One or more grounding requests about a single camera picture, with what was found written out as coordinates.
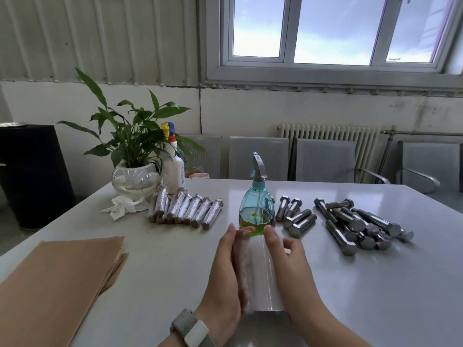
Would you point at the red packet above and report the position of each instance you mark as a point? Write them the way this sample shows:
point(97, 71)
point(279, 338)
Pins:
point(199, 174)

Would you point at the pile of steel bolts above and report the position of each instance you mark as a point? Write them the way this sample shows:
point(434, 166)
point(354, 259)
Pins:
point(347, 220)

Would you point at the person's left hand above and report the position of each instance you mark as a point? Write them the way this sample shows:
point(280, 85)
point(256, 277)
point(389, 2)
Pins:
point(222, 296)

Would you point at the green leafy plant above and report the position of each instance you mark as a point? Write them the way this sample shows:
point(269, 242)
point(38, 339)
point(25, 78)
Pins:
point(134, 137)

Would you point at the white wall radiator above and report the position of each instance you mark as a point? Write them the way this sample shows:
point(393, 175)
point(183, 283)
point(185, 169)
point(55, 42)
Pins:
point(329, 131)

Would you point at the smartwatch with grey band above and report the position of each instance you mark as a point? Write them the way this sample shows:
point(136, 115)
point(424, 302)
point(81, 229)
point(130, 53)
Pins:
point(191, 330)

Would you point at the crumpled white tissue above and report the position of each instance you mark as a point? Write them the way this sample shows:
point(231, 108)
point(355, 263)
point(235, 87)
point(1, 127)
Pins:
point(121, 207)

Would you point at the person's left forearm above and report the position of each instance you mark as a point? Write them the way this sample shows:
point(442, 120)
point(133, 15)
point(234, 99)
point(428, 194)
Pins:
point(171, 342)

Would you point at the small metal dish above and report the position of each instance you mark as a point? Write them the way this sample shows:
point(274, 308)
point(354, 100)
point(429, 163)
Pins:
point(11, 124)

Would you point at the brown paper sheet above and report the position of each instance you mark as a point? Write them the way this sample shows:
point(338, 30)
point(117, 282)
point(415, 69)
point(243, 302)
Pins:
point(243, 271)

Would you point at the grey metal chair with armrest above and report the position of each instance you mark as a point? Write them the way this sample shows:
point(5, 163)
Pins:
point(325, 160)

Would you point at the white framed window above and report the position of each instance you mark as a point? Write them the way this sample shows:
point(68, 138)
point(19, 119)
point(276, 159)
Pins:
point(289, 32)

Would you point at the white spray bottle colourful nozzle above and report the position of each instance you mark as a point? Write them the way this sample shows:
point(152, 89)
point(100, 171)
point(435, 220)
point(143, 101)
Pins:
point(173, 173)

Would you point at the row of bolts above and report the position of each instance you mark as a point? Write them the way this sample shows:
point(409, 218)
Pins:
point(188, 209)

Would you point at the white cling film roll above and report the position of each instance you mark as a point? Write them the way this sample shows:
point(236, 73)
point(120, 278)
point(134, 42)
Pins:
point(266, 285)

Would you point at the clear glass plant pot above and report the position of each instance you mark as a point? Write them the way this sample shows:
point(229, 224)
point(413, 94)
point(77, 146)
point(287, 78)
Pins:
point(135, 180)

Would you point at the grey metal bench seat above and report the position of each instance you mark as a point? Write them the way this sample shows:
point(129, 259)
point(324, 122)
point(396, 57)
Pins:
point(430, 160)

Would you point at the person's right hand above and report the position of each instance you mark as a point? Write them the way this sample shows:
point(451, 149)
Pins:
point(300, 285)

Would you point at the stack of brown paper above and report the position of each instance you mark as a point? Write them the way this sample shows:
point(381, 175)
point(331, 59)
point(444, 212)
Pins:
point(50, 285)

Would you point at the teal spray bottle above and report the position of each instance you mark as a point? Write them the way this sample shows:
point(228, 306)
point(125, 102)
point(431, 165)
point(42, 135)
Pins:
point(256, 209)

